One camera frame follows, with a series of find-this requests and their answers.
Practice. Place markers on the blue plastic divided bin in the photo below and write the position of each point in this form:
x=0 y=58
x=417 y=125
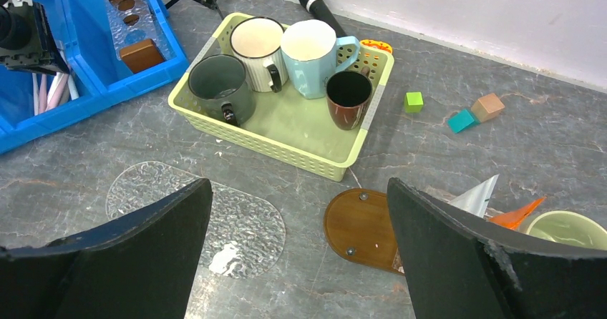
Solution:
x=102 y=80

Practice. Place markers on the pale green plastic basket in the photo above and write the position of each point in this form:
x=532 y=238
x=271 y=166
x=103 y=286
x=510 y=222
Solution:
x=292 y=129

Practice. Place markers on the bundle of toothbrushes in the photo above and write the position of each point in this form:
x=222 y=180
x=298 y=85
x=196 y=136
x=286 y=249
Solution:
x=62 y=88

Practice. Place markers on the brown wooden block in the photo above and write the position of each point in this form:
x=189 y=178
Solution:
x=487 y=107

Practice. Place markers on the clear textured toothbrush holder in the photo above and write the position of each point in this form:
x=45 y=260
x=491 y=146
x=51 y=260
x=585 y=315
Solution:
x=397 y=265

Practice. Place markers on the teal block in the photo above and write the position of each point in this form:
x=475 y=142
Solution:
x=463 y=120

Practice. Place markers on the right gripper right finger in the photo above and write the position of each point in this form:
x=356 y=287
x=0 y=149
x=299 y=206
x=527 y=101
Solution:
x=458 y=265

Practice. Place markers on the pale green ribbed mug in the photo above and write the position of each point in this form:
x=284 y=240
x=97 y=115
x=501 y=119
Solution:
x=565 y=227

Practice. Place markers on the cream mug brown rim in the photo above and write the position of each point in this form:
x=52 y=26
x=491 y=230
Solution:
x=256 y=42

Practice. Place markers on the orange toothpaste tube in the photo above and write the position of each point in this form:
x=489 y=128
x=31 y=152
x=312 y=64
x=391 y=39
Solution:
x=512 y=220

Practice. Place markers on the black microphone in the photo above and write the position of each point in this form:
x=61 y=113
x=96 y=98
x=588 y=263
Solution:
x=320 y=11

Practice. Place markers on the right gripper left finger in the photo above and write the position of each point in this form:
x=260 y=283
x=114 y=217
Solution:
x=140 y=265

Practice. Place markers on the orange small object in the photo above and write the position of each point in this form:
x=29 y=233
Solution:
x=377 y=45

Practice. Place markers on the dark brown cup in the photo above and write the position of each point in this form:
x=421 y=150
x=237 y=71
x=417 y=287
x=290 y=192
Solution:
x=348 y=94

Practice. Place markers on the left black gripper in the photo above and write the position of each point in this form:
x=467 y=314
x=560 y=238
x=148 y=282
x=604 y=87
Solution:
x=27 y=42

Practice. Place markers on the light blue mug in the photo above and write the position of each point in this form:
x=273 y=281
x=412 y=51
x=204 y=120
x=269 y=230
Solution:
x=313 y=53

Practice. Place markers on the clear oval acrylic tray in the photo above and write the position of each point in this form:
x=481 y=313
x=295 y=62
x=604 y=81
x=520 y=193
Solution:
x=246 y=234

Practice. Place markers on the dark grey mug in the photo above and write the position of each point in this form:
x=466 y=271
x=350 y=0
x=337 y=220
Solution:
x=219 y=82

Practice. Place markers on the white toothpaste tube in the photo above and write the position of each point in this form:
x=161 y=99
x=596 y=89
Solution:
x=476 y=199

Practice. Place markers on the brown oval wooden tray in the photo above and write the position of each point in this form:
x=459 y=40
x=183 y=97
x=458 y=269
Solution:
x=358 y=228

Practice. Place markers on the green cube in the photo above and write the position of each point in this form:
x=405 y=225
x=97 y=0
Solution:
x=413 y=102

